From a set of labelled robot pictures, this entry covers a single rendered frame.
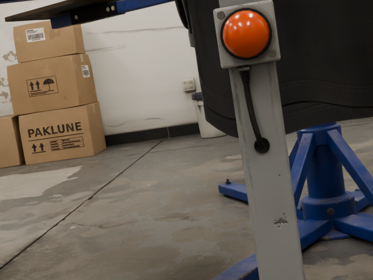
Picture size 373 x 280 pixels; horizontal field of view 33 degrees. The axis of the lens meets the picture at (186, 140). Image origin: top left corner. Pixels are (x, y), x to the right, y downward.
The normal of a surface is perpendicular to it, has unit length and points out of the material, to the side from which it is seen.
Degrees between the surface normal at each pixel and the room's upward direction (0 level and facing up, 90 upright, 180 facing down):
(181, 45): 90
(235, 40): 100
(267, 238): 89
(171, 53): 90
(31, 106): 92
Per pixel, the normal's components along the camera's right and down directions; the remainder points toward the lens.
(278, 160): -0.15, 0.15
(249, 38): 0.05, 0.28
